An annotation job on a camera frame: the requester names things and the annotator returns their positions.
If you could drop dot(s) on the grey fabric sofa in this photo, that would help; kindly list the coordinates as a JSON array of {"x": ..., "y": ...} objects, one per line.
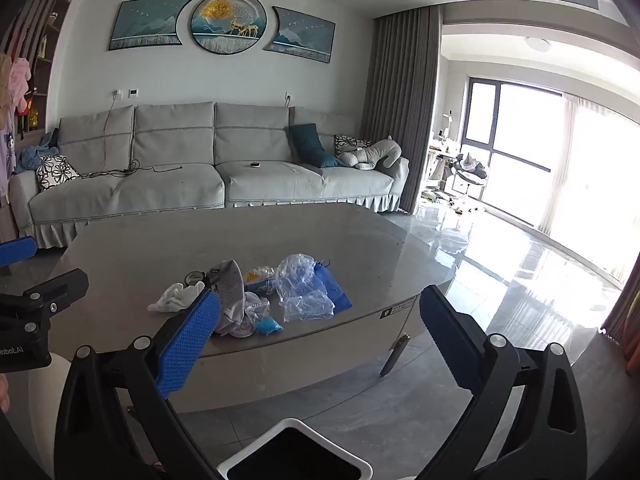
[{"x": 175, "y": 180}]

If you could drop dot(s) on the black tape roll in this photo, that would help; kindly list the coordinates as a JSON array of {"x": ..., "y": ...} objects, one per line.
[{"x": 195, "y": 277}]

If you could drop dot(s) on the clear plastic bag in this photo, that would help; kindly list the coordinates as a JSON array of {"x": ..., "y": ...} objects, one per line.
[{"x": 300, "y": 287}]

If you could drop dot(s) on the clear packet with yellow contents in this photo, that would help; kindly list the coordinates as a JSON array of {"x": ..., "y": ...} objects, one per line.
[{"x": 258, "y": 276}]

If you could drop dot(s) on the blue clothes heap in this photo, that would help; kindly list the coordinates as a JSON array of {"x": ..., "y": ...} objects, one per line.
[{"x": 37, "y": 154}]

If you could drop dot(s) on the wooden wall shelf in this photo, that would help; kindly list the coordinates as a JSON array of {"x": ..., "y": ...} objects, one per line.
[{"x": 42, "y": 60}]

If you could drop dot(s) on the pink hanging garment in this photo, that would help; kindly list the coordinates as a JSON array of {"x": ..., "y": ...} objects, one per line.
[{"x": 20, "y": 80}]

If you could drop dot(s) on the blue flat packet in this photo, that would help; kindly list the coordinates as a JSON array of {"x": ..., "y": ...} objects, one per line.
[{"x": 334, "y": 291}]

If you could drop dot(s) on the round deer wall picture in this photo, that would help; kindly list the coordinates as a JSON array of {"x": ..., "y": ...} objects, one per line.
[{"x": 229, "y": 21}]

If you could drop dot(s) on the grey coffee table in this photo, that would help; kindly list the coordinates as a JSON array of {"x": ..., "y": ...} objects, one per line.
[{"x": 150, "y": 250}]

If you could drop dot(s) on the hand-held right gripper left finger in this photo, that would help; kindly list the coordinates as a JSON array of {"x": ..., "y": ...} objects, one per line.
[{"x": 190, "y": 340}]

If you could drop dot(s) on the black white flower pillow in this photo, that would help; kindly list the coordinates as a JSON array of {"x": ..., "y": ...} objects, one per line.
[
  {"x": 350, "y": 143},
  {"x": 54, "y": 171}
]

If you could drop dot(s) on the grey curtain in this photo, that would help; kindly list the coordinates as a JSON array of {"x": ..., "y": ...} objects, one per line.
[{"x": 395, "y": 110}]

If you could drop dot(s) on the dark framed window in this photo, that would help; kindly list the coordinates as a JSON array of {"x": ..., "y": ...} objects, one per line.
[{"x": 505, "y": 145}]

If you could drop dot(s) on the curved blue mountain wall picture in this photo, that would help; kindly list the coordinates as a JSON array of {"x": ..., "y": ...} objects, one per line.
[
  {"x": 300, "y": 35},
  {"x": 150, "y": 25}
]

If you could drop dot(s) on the grey knitted hat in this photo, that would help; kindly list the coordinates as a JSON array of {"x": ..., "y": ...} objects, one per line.
[{"x": 231, "y": 285}]

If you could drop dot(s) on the white crumpled tissue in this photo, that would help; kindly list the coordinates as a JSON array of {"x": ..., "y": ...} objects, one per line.
[{"x": 175, "y": 298}]

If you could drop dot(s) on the teal pillow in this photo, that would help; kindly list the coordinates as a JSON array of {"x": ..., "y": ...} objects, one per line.
[{"x": 309, "y": 144}]

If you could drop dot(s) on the round ceiling lamp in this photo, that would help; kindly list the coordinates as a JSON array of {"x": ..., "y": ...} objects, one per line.
[{"x": 537, "y": 44}]

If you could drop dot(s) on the grey plush toy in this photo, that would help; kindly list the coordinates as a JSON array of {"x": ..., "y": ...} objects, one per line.
[{"x": 370, "y": 155}]

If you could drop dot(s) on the sheer white curtain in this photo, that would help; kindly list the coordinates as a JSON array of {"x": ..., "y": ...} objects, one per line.
[{"x": 600, "y": 185}]

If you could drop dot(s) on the white trash bin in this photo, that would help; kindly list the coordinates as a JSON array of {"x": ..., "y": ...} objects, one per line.
[{"x": 295, "y": 452}]

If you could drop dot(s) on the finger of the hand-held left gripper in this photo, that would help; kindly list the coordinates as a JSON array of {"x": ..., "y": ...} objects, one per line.
[
  {"x": 17, "y": 252},
  {"x": 57, "y": 287}
]

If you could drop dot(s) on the light blue wrapper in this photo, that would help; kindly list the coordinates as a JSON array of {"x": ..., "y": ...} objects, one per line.
[{"x": 268, "y": 326}]

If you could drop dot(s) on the chair with clothes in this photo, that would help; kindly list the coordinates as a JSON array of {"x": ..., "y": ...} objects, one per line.
[{"x": 470, "y": 170}]

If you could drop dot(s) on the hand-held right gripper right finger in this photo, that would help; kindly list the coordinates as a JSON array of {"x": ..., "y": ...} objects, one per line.
[{"x": 450, "y": 340}]

